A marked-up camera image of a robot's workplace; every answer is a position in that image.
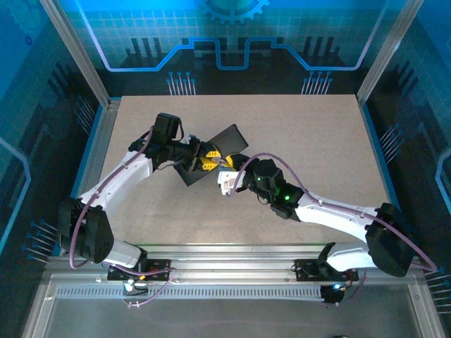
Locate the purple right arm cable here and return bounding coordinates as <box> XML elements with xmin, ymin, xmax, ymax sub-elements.
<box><xmin>228</xmin><ymin>152</ymin><xmax>441</xmax><ymax>307</ymax></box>

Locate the slotted grey cable duct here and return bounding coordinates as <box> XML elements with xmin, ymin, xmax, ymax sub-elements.
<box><xmin>54</xmin><ymin>287</ymin><xmax>323</xmax><ymax>301</ymax></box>

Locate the aluminium frame post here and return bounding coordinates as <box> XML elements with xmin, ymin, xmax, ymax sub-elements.
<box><xmin>355</xmin><ymin>0</ymin><xmax>426</xmax><ymax>105</ymax></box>
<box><xmin>38</xmin><ymin>0</ymin><xmax>113</xmax><ymax>108</ymax></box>

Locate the long aluminium frame rail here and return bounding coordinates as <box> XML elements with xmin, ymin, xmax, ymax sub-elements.
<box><xmin>44</xmin><ymin>244</ymin><xmax>424</xmax><ymax>281</ymax></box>

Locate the black electronics module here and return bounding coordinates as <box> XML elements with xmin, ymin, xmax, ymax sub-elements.
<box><xmin>320</xmin><ymin>283</ymin><xmax>345</xmax><ymax>306</ymax></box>

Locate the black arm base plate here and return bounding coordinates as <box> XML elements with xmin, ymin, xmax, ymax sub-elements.
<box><xmin>295</xmin><ymin>258</ymin><xmax>359</xmax><ymax>282</ymax></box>
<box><xmin>107</xmin><ymin>258</ymin><xmax>172</xmax><ymax>282</ymax></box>

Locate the short aluminium side rail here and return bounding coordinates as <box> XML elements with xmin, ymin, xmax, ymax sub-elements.
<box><xmin>70</xmin><ymin>96</ymin><xmax>123</xmax><ymax>201</ymax></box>

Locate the black box with painting lid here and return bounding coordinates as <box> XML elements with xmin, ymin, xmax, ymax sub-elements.
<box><xmin>173</xmin><ymin>123</ymin><xmax>252</xmax><ymax>188</ymax></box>

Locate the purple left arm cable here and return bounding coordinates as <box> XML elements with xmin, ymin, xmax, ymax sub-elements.
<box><xmin>68</xmin><ymin>126</ymin><xmax>177</xmax><ymax>309</ymax></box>

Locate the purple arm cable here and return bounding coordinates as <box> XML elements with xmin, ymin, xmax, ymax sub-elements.
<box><xmin>228</xmin><ymin>152</ymin><xmax>441</xmax><ymax>307</ymax></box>
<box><xmin>68</xmin><ymin>126</ymin><xmax>177</xmax><ymax>309</ymax></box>

